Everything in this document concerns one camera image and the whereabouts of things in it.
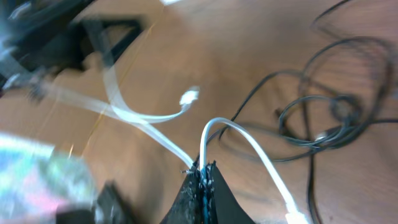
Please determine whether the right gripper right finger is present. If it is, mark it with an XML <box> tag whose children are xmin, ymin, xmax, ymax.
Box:
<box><xmin>205</xmin><ymin>162</ymin><xmax>255</xmax><ymax>224</ymax></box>

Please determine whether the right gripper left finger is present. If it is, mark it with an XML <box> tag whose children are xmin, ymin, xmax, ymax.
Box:
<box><xmin>160</xmin><ymin>169</ymin><xmax>203</xmax><ymax>224</ymax></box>

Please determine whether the white USB cable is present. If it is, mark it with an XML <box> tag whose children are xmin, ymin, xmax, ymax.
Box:
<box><xmin>43</xmin><ymin>65</ymin><xmax>312</xmax><ymax>224</ymax></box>

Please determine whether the black USB cable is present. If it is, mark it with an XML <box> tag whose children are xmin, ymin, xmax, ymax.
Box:
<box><xmin>192</xmin><ymin>0</ymin><xmax>398</xmax><ymax>224</ymax></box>

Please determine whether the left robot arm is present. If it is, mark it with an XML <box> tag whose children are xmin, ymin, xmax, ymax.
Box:
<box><xmin>1</xmin><ymin>0</ymin><xmax>144</xmax><ymax>100</ymax></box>

